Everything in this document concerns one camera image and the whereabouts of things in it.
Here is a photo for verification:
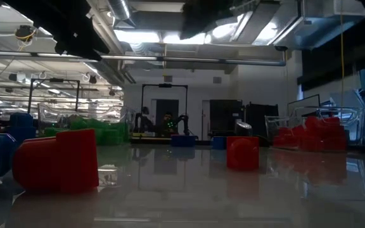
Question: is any dark doorway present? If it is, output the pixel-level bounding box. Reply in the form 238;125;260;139
155;99;180;123

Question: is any white glossy table sheet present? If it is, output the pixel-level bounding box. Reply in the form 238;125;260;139
0;144;365;228

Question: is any black framed whiteboard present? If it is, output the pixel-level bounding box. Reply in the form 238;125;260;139
287;94;321;127

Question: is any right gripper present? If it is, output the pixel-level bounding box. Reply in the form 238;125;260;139
180;0;234;41

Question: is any clear plastic bin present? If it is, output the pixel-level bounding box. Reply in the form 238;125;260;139
264;106;364;149
37;103;138;147

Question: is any ceiling light panel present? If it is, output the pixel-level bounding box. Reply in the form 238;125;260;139
114;29;162;44
162;31;207;45

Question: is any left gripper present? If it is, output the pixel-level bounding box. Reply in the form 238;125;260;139
4;0;110;61

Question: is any black yellow cable reel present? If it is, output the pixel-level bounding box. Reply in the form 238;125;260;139
14;24;37;42

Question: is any black cylindrical floor post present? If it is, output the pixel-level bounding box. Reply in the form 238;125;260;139
234;121;253;137

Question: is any black gantry frame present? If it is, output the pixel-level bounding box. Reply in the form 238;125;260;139
141;84;189;134
27;78;80;115

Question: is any round silver air duct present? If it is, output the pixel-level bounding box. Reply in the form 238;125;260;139
106;0;136;29

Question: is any grey ceiling ventilation box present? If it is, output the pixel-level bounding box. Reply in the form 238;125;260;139
131;9;183;32

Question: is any long grey ceiling pipe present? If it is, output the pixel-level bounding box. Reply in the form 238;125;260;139
99;54;287;67

